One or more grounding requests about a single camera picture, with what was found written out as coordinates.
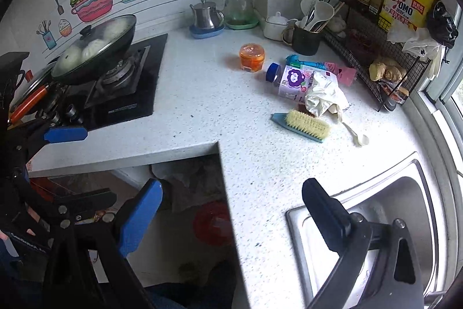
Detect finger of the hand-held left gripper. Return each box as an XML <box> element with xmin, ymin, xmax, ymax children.
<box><xmin>29</xmin><ymin>188</ymin><xmax>117</xmax><ymax>220</ymax></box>
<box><xmin>9</xmin><ymin>126</ymin><xmax>88</xmax><ymax>163</ymax></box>

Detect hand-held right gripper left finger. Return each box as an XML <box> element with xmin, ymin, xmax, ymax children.
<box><xmin>45</xmin><ymin>179</ymin><xmax>164</xmax><ymax>309</ymax></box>

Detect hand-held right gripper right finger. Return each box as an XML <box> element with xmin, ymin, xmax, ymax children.
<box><xmin>302</xmin><ymin>178</ymin><xmax>424</xmax><ymax>309</ymax></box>

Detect red plastic bin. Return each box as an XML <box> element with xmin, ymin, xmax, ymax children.
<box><xmin>193</xmin><ymin>201</ymin><xmax>234</xmax><ymax>247</ymax></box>

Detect blue scrub brush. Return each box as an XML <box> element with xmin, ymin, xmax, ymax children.
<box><xmin>271</xmin><ymin>109</ymin><xmax>331</xmax><ymax>143</ymax></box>

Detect white glove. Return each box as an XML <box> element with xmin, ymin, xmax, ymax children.
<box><xmin>305</xmin><ymin>72</ymin><xmax>350</xmax><ymax>123</ymax></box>

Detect purple label bottle blue cap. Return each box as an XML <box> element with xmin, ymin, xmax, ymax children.
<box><xmin>266</xmin><ymin>63</ymin><xmax>321</xmax><ymax>103</ymax></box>

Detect blue and pink plastic wrapper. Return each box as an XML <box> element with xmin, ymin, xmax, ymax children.
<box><xmin>286</xmin><ymin>55</ymin><xmax>358</xmax><ymax>84</ymax></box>

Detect orange jelly cup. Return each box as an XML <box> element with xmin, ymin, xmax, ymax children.
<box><xmin>239</xmin><ymin>43</ymin><xmax>265</xmax><ymax>72</ymax></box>

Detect white steamed bun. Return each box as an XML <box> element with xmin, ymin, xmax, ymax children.
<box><xmin>103</xmin><ymin>19</ymin><xmax>131</xmax><ymax>39</ymax></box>
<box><xmin>57</xmin><ymin>46</ymin><xmax>82</xmax><ymax>71</ymax></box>
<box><xmin>80</xmin><ymin>39</ymin><xmax>106</xmax><ymax>61</ymax></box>

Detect stainless steel sink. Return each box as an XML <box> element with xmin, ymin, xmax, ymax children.
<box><xmin>286</xmin><ymin>151</ymin><xmax>449</xmax><ymax>309</ymax></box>

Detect small white plastic scoop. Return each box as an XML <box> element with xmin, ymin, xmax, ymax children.
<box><xmin>342</xmin><ymin>120</ymin><xmax>370</xmax><ymax>147</ymax></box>

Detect black glass gas stove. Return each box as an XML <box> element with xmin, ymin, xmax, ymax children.
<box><xmin>47</xmin><ymin>33</ymin><xmax>169</xmax><ymax>131</ymax></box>

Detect person's blue trousers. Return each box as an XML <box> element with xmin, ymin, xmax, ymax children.
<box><xmin>143</xmin><ymin>258</ymin><xmax>237</xmax><ymax>309</ymax></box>

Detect glass wok lid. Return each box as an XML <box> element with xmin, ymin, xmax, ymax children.
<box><xmin>51</xmin><ymin>15</ymin><xmax>137</xmax><ymax>75</ymax></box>

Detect red striped packet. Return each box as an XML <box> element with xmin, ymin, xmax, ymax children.
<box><xmin>378</xmin><ymin>81</ymin><xmax>411</xmax><ymax>103</ymax></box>

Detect ginger root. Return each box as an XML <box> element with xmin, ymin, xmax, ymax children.
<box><xmin>369</xmin><ymin>57</ymin><xmax>389</xmax><ymax>81</ymax></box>
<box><xmin>383</xmin><ymin>57</ymin><xmax>407</xmax><ymax>83</ymax></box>

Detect blue plastic tray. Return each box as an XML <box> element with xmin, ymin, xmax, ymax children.
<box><xmin>189</xmin><ymin>24</ymin><xmax>225</xmax><ymax>39</ymax></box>

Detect small steel teapot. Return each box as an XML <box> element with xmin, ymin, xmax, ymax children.
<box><xmin>190</xmin><ymin>0</ymin><xmax>225</xmax><ymax>31</ymax></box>

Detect garlic bulb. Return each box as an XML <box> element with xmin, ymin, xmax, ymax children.
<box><xmin>327</xmin><ymin>15</ymin><xmax>347</xmax><ymax>32</ymax></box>

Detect white ceramic lidded jar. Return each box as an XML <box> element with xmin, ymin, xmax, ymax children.
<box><xmin>263</xmin><ymin>11</ymin><xmax>298</xmax><ymax>41</ymax></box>

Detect large white serving spoon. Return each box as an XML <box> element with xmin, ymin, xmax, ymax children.
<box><xmin>310</xmin><ymin>1</ymin><xmax>335</xmax><ymax>32</ymax></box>

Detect green plastic tray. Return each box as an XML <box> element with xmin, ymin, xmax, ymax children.
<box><xmin>225</xmin><ymin>17</ymin><xmax>260</xmax><ymax>30</ymax></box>

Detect bundle of chopsticks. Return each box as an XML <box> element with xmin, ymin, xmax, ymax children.
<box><xmin>319</xmin><ymin>1</ymin><xmax>346</xmax><ymax>32</ymax></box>

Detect black plastic bag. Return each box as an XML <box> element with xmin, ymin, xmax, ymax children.
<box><xmin>426</xmin><ymin>0</ymin><xmax>459</xmax><ymax>49</ymax></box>

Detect dark wok with orange handle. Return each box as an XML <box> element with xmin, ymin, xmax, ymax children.
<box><xmin>7</xmin><ymin>15</ymin><xmax>138</xmax><ymax>125</ymax></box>

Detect white bag with plastic handle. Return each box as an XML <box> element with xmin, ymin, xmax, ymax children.
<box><xmin>151</xmin><ymin>155</ymin><xmax>227</xmax><ymax>213</ymax></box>

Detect window frame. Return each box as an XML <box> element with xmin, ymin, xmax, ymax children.
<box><xmin>416</xmin><ymin>5</ymin><xmax>463</xmax><ymax>295</ymax></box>

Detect black wire rack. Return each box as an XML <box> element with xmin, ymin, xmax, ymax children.
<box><xmin>322</xmin><ymin>0</ymin><xmax>435</xmax><ymax>112</ymax></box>

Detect dark mug with gold handle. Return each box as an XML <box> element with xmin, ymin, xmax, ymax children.
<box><xmin>282</xmin><ymin>19</ymin><xmax>322</xmax><ymax>56</ymax></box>

